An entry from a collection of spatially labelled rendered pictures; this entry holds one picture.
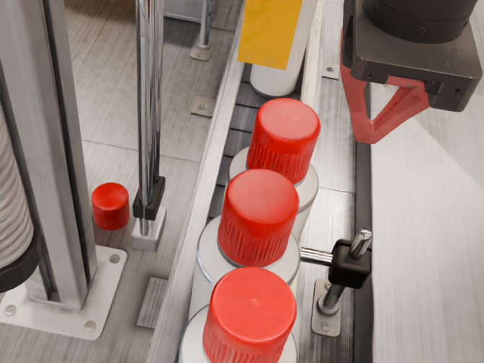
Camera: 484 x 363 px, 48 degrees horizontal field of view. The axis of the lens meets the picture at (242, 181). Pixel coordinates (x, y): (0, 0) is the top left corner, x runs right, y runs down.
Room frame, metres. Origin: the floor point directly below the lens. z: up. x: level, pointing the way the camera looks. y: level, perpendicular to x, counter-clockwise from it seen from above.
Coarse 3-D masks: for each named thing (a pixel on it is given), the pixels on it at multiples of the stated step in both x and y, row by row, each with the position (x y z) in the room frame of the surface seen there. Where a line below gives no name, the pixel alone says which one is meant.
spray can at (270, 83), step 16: (304, 0) 0.46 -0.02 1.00; (304, 16) 0.46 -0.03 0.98; (304, 32) 0.47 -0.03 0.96; (304, 48) 0.47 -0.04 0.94; (288, 64) 0.46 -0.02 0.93; (256, 80) 0.47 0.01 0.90; (272, 80) 0.46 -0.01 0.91; (288, 80) 0.46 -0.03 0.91; (272, 96) 0.46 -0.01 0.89; (288, 96) 0.47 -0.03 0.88
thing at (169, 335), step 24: (240, 72) 0.39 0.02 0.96; (216, 120) 0.32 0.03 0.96; (216, 144) 0.30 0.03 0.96; (216, 168) 0.27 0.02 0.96; (192, 216) 0.22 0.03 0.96; (192, 240) 0.21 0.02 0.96; (192, 264) 0.19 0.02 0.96; (168, 312) 0.15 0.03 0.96; (168, 336) 0.14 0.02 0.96; (168, 360) 0.12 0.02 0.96
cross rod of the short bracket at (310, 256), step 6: (300, 252) 0.25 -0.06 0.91; (306, 252) 0.25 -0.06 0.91; (312, 252) 0.25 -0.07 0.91; (318, 252) 0.25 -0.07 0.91; (324, 252) 0.25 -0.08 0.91; (330, 252) 0.26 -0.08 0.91; (300, 258) 0.25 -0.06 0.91; (306, 258) 0.25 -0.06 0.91; (312, 258) 0.25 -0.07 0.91; (318, 258) 0.25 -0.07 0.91; (324, 258) 0.25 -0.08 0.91; (330, 258) 0.25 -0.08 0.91; (318, 264) 0.25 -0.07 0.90; (324, 264) 0.25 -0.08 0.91; (330, 264) 0.25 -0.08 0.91
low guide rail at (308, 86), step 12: (312, 24) 0.56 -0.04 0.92; (312, 36) 0.54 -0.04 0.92; (312, 48) 0.52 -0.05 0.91; (312, 60) 0.49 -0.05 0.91; (312, 72) 0.47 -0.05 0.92; (312, 84) 0.45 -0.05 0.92; (300, 96) 0.45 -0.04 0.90; (312, 96) 0.44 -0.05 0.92; (312, 108) 0.42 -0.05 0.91; (300, 240) 0.26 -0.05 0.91
